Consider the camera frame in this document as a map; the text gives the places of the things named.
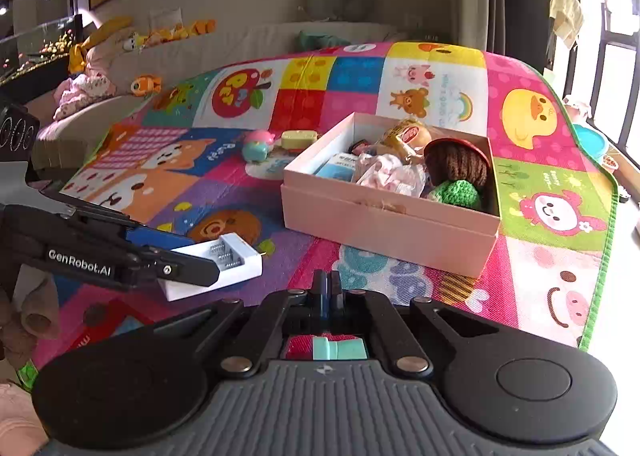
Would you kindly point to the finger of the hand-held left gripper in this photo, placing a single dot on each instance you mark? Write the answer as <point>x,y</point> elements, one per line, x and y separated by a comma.
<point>160,238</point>
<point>185,271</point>

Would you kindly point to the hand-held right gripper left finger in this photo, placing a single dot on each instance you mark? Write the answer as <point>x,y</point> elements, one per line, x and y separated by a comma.
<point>321,293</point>

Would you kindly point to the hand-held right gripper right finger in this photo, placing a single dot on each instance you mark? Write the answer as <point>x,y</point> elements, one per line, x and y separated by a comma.
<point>335,293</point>

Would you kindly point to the white battery charger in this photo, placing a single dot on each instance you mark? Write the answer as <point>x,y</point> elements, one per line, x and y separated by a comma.
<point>240,261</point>

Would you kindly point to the pink cardboard box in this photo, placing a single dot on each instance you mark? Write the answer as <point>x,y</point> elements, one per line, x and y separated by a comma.
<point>390,231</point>

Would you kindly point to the pink and white cloth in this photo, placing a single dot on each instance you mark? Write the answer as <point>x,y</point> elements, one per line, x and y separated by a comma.
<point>390,174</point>

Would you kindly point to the toy bread bun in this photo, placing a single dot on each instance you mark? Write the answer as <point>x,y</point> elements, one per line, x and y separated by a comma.
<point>407,134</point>

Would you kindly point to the person's left hand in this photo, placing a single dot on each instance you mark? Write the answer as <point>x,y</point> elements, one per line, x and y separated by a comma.
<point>37,316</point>

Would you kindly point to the teal plastic block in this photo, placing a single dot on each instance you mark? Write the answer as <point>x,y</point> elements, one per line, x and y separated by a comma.
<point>340,348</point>

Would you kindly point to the red flat box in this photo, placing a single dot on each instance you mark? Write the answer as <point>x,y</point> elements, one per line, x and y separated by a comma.
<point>112,317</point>

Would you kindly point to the blue and white packet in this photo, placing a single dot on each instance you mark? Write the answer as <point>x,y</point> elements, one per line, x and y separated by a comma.
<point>337,167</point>

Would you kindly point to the pink and teal round toy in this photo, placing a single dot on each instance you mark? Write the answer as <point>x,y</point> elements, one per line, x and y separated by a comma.
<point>257,146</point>

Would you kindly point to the pink patterned plush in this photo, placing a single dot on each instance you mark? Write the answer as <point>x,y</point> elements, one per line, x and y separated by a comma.
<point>80,96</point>

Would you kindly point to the orange clownfish plush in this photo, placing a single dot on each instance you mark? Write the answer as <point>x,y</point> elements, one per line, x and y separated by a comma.
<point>145,85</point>

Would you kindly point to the green crochet toy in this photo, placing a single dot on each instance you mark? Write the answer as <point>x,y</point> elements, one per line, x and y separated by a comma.
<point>452,193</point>

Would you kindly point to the yellow-green toy box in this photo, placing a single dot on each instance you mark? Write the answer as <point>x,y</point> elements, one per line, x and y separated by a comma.
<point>298,140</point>

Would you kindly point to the brown yarn doll red hat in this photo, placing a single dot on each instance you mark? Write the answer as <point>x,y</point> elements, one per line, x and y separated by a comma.
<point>457,161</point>

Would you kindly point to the colourful printed play mat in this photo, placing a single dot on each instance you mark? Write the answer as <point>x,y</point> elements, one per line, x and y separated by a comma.
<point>300,106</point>

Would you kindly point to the glass cabinet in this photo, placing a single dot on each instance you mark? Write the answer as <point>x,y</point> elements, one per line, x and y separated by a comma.
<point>35,56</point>

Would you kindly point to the row of yellow plush toys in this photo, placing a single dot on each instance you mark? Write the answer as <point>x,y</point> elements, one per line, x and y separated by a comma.
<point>170,34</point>

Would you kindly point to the yellow long plush toy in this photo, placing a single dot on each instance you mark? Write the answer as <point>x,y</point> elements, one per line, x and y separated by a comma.
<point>102,34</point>

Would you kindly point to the teal cloth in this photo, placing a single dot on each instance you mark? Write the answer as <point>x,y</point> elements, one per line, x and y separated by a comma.
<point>320,40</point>

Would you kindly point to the dark digital clock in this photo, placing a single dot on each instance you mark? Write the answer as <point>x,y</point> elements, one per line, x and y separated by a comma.
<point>431,36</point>

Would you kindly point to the blue plastic basin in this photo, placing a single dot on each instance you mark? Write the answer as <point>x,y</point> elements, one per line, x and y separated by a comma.
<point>590,144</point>

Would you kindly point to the pink bucket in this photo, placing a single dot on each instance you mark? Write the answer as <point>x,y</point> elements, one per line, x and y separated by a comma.
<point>577,109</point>

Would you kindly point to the dark curtain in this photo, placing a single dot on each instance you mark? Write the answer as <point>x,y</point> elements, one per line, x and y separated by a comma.
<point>505,1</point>

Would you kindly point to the beige hanging towel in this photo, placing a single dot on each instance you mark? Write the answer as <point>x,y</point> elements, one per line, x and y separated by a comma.
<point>567,14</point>

